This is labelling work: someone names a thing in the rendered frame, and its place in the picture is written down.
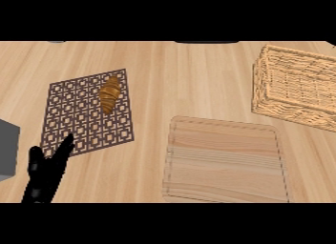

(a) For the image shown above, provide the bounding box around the brown patterned placemat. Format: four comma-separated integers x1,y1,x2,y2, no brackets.
40,68,136,157

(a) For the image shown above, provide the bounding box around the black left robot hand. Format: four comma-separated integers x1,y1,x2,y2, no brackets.
19,132,77,204

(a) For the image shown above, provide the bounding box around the grey box appliance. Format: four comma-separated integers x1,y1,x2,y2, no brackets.
0,113,21,187

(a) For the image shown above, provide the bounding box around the tan wicker basket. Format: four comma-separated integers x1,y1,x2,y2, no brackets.
251,44,336,136

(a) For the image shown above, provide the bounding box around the golden brown croissant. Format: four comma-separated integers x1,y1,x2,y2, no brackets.
98,75,121,115

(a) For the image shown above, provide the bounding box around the pale wooden cutting board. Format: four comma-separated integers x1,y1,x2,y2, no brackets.
161,115,291,204

